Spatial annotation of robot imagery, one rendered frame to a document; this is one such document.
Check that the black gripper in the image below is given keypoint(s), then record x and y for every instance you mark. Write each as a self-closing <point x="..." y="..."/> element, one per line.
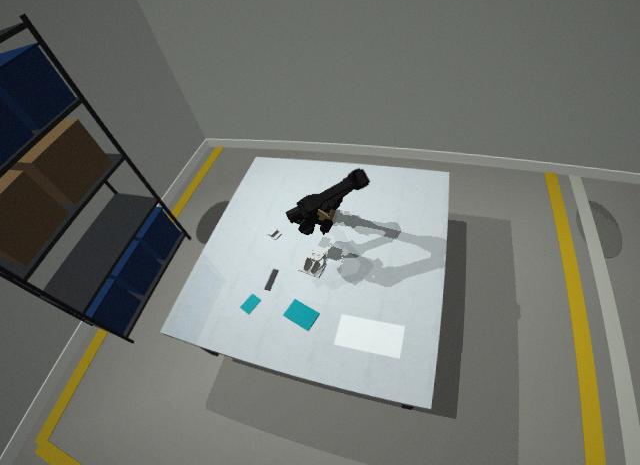
<point x="325" y="225"/>

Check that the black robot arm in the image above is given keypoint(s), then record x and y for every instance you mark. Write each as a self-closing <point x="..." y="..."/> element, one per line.
<point x="326" y="200"/>

